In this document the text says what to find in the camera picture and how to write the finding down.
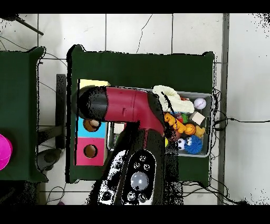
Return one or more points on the cream knitted cloth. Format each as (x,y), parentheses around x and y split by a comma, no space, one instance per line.
(181,105)

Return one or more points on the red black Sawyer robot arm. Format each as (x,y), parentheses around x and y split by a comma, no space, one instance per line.
(130,105)

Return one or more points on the wooden box with three holes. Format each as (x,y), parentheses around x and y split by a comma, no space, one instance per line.
(92,156)

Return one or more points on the shallow silver mesh bin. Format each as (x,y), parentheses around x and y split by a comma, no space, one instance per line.
(194,154)

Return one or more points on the small wooden cube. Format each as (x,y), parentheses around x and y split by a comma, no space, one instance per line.
(119,127)

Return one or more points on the small soccer ball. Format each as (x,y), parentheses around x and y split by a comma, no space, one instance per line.
(181,144)

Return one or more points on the small orange basketball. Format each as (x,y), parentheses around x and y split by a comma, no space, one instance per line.
(190,129)

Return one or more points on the large wooden cube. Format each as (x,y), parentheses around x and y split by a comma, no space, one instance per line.
(198,118)

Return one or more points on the white baseball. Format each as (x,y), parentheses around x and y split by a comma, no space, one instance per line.
(199,103)

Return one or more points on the blue spiky rubber ball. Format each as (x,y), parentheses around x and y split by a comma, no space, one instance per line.
(194,145)

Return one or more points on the black metal stand bar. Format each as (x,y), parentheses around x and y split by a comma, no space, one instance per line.
(61,105)

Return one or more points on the dark green side table cloth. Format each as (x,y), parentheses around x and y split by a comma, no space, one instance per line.
(19,84)

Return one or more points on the black tripod leg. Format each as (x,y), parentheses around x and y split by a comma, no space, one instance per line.
(29,26)

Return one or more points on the magenta bowl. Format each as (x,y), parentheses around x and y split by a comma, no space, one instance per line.
(4,151)

